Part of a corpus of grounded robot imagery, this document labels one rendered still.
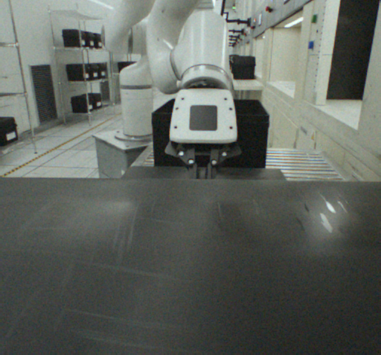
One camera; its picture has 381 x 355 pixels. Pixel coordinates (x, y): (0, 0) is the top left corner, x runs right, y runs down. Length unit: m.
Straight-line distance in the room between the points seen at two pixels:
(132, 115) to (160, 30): 0.59
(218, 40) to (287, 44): 2.33
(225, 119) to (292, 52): 2.44
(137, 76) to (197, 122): 0.72
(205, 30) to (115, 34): 0.60
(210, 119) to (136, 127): 0.74
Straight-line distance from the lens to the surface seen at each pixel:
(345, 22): 1.59
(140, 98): 1.17
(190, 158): 0.45
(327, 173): 0.91
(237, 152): 0.47
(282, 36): 2.88
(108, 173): 1.26
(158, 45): 0.63
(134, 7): 1.06
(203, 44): 0.55
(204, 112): 0.48
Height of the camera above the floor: 1.06
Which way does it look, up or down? 19 degrees down
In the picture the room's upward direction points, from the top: straight up
